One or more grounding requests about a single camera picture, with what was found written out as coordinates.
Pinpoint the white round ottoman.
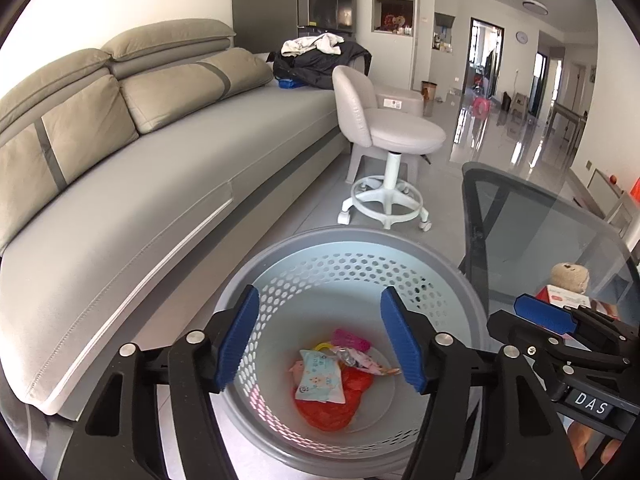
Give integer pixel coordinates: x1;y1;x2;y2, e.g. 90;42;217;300
375;87;425;116

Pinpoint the dark glass table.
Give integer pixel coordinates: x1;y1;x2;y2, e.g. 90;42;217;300
457;161;640;343

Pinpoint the grey leather sofa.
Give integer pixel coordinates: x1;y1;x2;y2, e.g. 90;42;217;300
0;19;372;418

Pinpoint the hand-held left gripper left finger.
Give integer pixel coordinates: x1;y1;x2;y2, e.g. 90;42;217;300
57;285;261;480

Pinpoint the person's right hand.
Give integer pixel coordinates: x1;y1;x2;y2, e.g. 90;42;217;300
567;420;624;472

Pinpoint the grey perforated waste basket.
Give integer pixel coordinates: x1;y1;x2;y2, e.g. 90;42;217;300
210;226;490;480

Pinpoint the white wet wipe packet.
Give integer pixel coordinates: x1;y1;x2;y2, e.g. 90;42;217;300
293;349;346;405

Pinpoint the wooden side table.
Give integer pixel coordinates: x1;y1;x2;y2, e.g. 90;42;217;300
550;102;589;147

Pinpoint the dark grey glass-door cabinet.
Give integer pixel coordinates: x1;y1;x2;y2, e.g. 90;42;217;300
232;0;359;57

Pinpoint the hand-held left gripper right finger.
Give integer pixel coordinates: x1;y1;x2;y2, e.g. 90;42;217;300
380;287;583;480

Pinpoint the white low cabinet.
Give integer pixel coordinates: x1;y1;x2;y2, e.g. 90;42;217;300
570;167;640;242

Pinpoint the white cloth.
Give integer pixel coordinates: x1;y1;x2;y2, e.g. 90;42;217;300
281;33;346;57

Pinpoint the red medicine box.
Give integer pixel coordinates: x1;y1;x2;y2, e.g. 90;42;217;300
537;284;624;322

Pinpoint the white box appliance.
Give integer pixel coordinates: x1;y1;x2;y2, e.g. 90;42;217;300
605;194;637;236

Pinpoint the red plastic bag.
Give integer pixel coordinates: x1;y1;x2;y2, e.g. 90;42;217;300
293;367;375;432

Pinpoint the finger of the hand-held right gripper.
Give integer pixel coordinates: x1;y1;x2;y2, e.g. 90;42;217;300
487;310;632;386
514;294;640;358

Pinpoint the beige plush toy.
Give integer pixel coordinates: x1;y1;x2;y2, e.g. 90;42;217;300
551;261;592;294

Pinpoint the pile of clothes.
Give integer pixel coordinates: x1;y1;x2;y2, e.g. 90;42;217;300
272;40;374;92

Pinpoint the white swivel chair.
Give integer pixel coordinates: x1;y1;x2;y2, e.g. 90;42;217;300
332;65;447;232

